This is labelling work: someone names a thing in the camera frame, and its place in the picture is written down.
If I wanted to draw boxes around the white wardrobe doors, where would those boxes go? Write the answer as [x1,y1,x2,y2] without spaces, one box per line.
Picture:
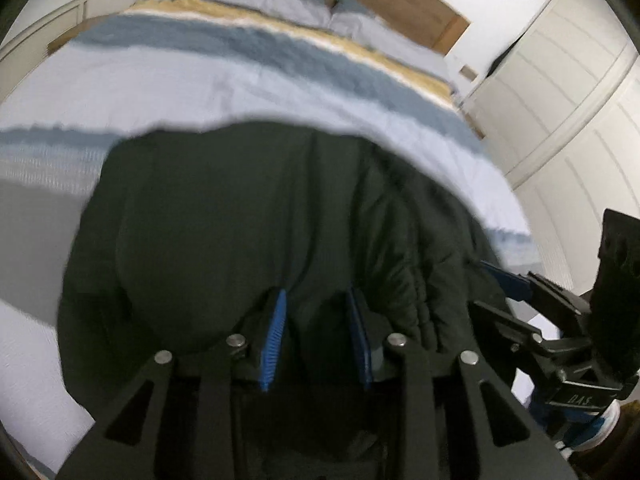
[465,0,640,301]

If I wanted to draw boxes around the black puffer coat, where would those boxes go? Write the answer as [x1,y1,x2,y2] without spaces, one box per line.
[57,120,521,411]

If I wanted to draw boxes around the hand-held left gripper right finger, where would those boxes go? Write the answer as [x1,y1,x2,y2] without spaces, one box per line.
[345,287,576,480]

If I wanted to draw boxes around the bed with striped duvet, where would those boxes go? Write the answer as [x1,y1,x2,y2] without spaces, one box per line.
[0,0,543,466]

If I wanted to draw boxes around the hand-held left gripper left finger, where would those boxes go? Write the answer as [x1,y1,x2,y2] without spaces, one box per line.
[57,287,288,480]

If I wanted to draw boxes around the white slatted cabinet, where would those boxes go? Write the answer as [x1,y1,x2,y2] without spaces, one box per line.
[0,0,93,101]

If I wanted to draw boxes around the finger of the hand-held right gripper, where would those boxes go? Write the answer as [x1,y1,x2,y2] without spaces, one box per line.
[480,260,594,334]
[470,300,567,377]

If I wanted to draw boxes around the wooden headboard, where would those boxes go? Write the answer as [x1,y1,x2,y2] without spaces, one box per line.
[142,0,471,56]

